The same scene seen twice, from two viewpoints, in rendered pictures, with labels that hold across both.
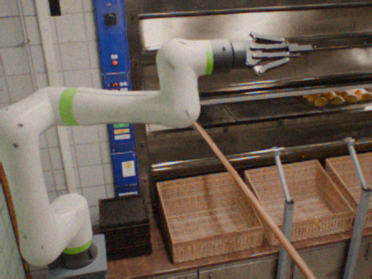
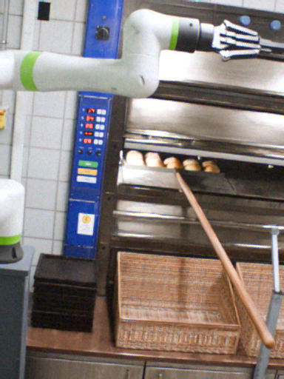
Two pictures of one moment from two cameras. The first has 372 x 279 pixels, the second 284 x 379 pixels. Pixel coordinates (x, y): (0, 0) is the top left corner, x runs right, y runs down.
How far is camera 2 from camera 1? 0.67 m
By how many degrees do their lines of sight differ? 12
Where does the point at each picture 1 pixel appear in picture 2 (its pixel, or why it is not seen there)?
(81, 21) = (69, 30)
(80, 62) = not seen: hidden behind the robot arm
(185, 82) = (146, 48)
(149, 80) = (133, 114)
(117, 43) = not seen: hidden behind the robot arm
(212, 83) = (211, 134)
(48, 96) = (13, 55)
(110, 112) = (68, 74)
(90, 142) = (46, 178)
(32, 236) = not seen: outside the picture
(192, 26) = (197, 61)
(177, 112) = (132, 76)
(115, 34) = (103, 51)
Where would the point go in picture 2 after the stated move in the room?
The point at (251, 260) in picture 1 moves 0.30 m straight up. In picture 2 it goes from (217, 367) to (228, 309)
